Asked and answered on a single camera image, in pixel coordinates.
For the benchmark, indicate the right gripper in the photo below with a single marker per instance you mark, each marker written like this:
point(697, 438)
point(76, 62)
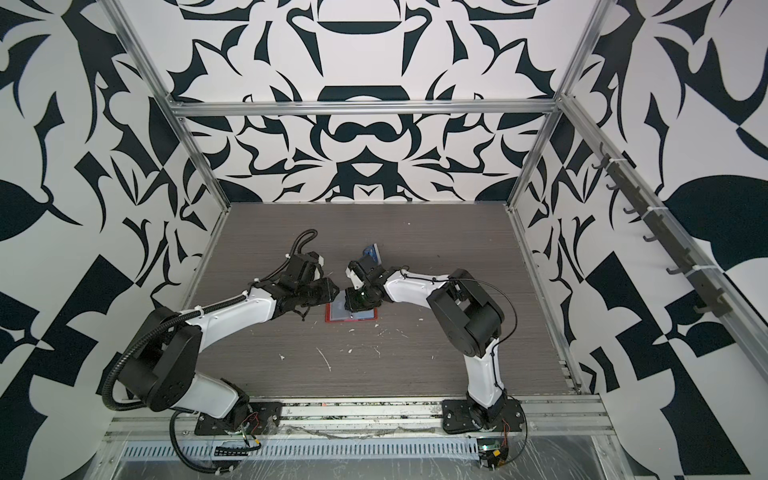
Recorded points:
point(353, 302)

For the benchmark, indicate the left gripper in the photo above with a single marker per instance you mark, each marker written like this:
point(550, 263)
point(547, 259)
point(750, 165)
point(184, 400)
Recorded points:
point(329, 292)

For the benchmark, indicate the red card holder wallet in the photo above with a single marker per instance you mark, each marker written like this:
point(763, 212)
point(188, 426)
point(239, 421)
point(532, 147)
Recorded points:
point(336, 312)

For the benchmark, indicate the blue card stand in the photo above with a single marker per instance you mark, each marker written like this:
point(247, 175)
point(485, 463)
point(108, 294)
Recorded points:
point(372, 255)

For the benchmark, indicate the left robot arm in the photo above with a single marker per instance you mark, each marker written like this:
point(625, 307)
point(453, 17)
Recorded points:
point(158, 370)

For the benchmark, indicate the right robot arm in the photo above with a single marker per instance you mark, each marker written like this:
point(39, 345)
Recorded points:
point(467, 314)

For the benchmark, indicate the right base electronics board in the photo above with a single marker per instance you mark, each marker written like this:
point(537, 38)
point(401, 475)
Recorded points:
point(492, 452)

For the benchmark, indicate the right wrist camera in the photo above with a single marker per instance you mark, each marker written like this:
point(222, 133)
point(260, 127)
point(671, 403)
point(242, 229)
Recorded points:
point(357, 282)

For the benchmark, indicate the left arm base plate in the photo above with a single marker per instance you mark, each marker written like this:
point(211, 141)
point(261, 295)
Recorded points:
point(256, 418)

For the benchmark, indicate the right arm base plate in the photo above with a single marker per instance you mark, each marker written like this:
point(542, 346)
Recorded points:
point(460, 416)

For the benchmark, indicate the white vented cable duct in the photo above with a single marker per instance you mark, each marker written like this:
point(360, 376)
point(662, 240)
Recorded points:
point(340, 449)

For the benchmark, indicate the aluminium front rail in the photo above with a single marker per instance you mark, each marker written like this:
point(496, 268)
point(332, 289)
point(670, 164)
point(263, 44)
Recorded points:
point(429, 416)

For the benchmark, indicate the wall hook rail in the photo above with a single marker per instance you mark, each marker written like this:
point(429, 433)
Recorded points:
point(666, 230)

